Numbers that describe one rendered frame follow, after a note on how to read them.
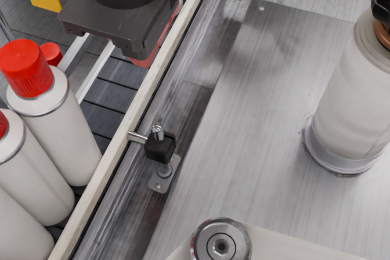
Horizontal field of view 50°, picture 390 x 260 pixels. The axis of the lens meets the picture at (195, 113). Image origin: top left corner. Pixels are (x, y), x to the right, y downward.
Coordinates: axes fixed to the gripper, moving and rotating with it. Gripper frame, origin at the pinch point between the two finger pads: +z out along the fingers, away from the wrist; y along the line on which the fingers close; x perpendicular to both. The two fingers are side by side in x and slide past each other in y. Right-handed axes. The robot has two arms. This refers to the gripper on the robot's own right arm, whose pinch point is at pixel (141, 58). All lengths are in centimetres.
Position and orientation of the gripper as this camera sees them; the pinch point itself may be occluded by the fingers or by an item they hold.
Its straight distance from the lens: 39.8
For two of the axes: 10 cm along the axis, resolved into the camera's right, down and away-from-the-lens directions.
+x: -9.4, -2.9, 1.9
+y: 3.5, -8.0, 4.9
